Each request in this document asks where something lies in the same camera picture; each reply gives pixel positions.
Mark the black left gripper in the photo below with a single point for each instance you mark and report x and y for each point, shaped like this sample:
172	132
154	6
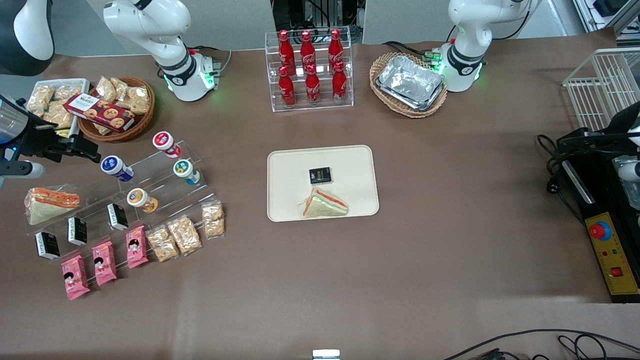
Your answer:
593	140

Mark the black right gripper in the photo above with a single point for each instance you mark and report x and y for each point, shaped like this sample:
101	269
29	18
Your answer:
41	141

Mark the green cap gum bottle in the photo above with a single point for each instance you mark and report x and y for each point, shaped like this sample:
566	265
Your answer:
185	170

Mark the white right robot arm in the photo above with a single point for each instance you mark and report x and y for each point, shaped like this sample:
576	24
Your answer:
150	22

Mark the blue cap gum bottle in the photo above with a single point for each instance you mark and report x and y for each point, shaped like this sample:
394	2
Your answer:
115	166

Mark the white rectangular snack tray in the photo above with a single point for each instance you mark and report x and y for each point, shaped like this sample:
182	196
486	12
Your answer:
82	85

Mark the orange cap gum bottle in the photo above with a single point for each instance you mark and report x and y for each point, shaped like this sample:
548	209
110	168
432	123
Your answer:
140	199

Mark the red cap gum bottle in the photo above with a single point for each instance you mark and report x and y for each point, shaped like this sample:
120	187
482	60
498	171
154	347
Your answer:
165	142

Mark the beige plastic tray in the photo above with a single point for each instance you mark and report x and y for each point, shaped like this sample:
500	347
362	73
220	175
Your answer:
350	170

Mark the small black gum box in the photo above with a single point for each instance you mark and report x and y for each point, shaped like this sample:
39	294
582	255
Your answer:
320	175

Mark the yellow snack packet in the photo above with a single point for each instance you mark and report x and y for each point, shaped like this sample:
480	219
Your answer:
62	132

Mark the clear bag rice crisps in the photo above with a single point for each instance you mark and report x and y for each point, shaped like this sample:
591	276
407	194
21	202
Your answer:
57	116
137	98
106	89
162	243
213	219
184	235
40	97
120	86
67	92

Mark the red cookie box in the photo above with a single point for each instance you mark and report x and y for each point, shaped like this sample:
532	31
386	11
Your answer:
100	112

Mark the wrapped triangle sandwich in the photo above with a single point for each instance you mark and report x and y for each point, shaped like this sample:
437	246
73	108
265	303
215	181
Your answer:
322	206
47	205

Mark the brown wicker basket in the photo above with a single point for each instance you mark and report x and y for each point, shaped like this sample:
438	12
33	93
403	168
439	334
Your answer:
142	120

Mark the black white small carton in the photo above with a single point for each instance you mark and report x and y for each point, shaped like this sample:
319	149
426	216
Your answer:
77	230
117	216
47	245

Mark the clear acrylic stepped display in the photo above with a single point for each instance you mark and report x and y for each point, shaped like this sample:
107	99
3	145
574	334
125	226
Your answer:
160	170

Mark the red emergency stop button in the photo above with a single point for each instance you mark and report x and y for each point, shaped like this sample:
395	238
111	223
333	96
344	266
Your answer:
599	230

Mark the pink snack packet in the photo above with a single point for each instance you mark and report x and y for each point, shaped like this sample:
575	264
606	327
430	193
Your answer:
105	263
136	246
75	277

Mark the black control box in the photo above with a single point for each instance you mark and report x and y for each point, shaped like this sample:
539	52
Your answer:
617	260

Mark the stacked aluminium foil trays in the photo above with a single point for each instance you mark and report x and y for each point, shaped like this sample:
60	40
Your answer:
410	82

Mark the red cola bottle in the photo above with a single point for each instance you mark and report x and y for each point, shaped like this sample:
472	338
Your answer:
339	85
285	47
335	46
312	89
286	90
307	47

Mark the light wicker basket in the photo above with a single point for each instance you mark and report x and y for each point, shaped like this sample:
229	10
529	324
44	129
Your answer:
380	67

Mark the clear acrylic bottle rack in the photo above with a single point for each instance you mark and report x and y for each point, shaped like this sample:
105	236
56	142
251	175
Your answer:
322	102

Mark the dark equipment rack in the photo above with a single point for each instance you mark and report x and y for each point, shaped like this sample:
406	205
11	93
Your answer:
320	12

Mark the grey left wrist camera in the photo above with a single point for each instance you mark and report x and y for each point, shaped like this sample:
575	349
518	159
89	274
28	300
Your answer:
629	171

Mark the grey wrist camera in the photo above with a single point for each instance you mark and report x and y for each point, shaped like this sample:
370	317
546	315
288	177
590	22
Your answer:
629	171
25	169

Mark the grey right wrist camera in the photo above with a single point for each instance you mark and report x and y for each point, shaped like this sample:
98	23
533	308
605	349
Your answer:
25	169

